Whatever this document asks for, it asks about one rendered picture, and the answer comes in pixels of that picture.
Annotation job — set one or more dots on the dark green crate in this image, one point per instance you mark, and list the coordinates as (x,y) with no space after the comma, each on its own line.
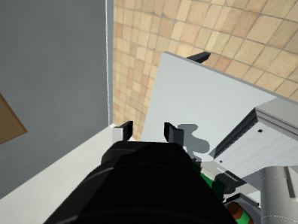
(217,187)

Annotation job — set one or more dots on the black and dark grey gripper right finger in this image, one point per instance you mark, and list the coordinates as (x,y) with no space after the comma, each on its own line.
(173,135)

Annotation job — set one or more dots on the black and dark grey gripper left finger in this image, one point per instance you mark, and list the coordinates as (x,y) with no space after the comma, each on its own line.
(123,132)

